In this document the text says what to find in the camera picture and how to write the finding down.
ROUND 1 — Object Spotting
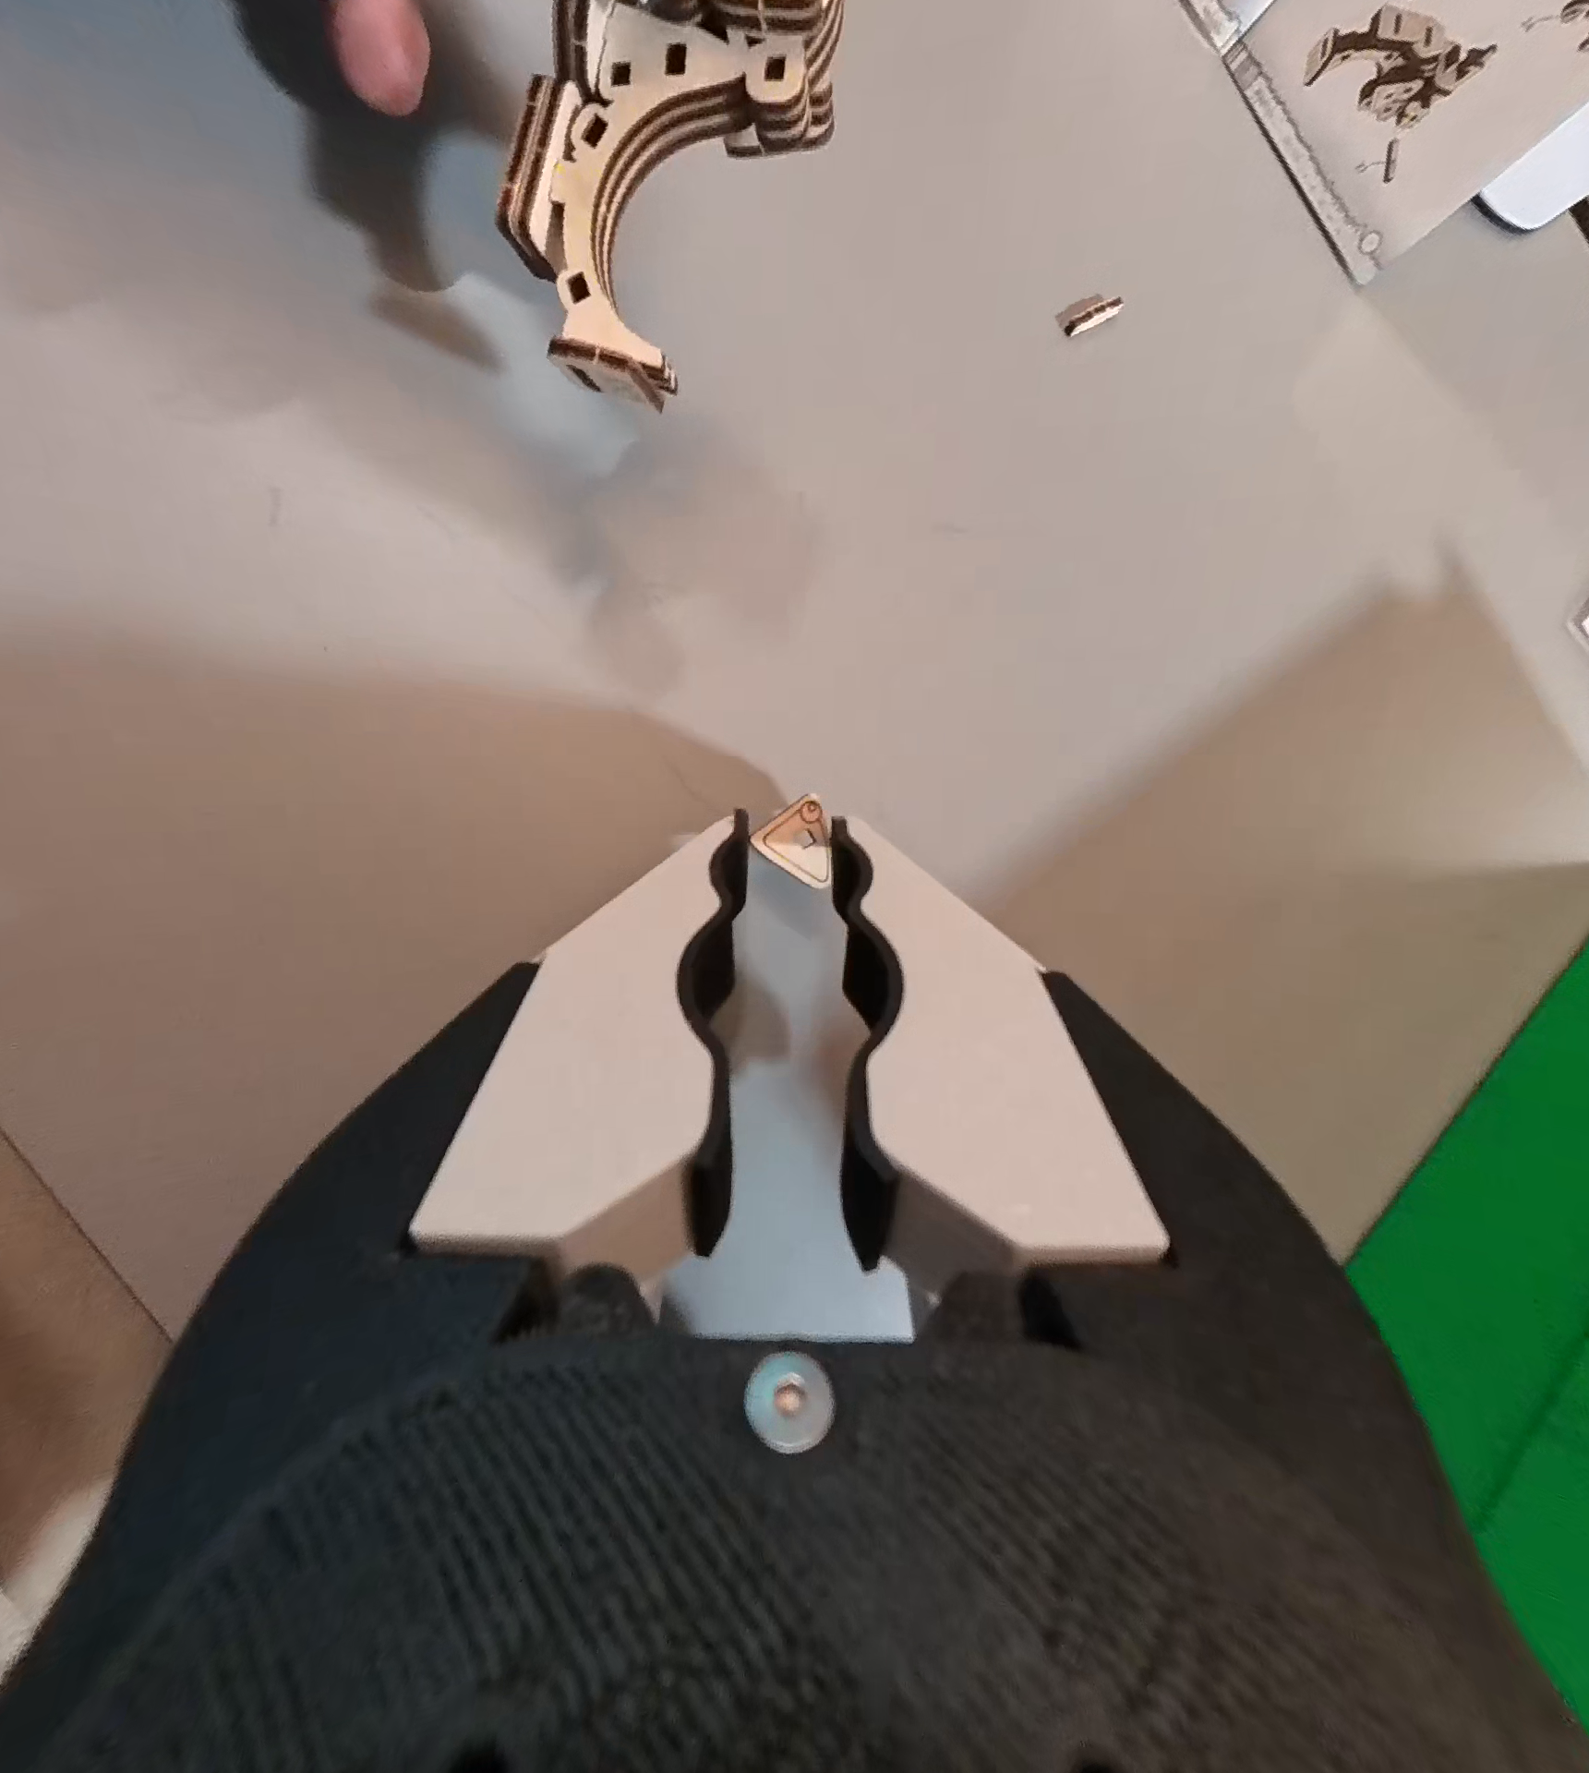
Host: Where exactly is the wooden puzzle model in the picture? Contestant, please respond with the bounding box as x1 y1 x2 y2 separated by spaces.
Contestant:
499 0 845 416

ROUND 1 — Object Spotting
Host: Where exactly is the triangular wooden piece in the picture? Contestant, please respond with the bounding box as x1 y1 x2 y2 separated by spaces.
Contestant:
748 798 833 891

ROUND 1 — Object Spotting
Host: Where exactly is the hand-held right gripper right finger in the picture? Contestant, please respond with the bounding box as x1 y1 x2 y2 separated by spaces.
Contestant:
827 815 1171 1268

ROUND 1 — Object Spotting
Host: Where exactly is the person's left hand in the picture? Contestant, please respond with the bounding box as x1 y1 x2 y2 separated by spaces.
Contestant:
329 0 433 117

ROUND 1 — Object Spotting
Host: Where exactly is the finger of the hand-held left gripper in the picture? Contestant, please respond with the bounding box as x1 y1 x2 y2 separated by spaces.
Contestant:
418 127 643 474

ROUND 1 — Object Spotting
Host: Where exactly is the grey desk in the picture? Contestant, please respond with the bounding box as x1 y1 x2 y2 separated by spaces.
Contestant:
0 0 1589 1763

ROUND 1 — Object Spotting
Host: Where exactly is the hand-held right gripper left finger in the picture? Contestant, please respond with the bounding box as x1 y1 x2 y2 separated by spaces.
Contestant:
408 811 755 1264

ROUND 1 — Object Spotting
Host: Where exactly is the assembly instruction booklet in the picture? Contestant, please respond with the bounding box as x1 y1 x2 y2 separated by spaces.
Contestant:
1180 0 1589 287

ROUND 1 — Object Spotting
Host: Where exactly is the green plastic bin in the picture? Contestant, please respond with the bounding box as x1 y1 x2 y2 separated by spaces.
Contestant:
1344 851 1589 1773

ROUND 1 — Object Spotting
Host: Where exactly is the white stand base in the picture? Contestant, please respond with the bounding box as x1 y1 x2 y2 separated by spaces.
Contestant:
1480 71 1589 230

